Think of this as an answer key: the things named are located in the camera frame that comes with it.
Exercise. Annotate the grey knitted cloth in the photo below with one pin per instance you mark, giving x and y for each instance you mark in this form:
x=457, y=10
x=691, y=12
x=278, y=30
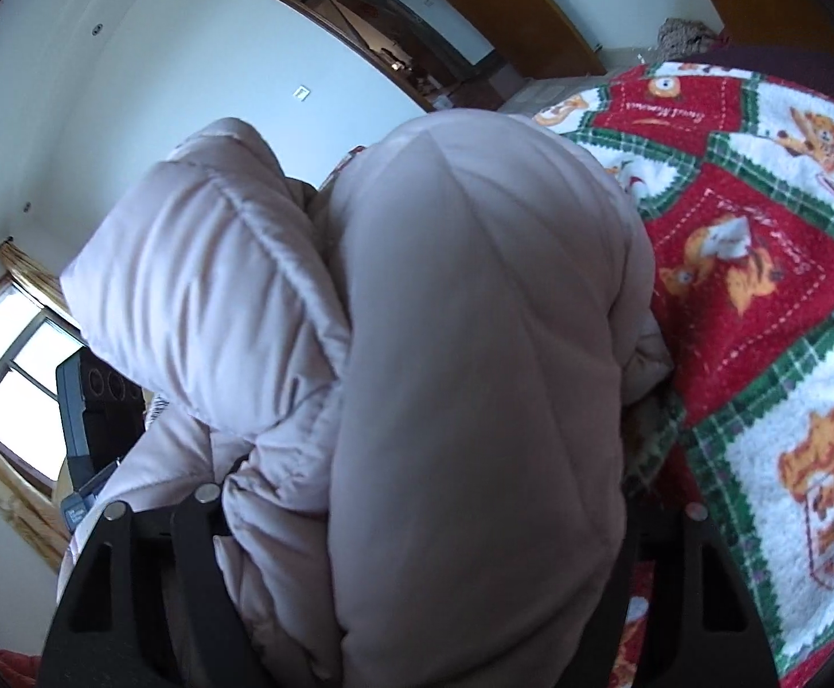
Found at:
x=686, y=34

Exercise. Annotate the window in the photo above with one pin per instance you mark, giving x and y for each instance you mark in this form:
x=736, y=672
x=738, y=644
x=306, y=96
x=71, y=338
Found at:
x=12, y=387

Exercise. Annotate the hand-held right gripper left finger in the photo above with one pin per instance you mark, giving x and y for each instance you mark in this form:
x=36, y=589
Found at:
x=195, y=552

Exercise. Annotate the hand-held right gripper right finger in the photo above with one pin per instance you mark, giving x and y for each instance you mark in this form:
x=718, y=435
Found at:
x=682, y=588

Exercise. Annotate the red checkered printed blanket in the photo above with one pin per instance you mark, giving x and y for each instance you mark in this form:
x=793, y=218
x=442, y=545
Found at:
x=761, y=265

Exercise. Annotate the yellow curtain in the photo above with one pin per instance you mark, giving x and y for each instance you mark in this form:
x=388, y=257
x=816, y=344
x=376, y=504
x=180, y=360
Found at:
x=33, y=279
x=8, y=502

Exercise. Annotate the beige puffer jacket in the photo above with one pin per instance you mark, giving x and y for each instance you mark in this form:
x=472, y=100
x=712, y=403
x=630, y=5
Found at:
x=460, y=373

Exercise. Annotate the dark maroon cloth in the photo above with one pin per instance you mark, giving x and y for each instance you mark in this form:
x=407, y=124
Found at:
x=797, y=68

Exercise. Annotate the brown wooden door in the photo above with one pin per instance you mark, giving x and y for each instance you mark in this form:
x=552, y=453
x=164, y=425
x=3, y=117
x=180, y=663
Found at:
x=517, y=7

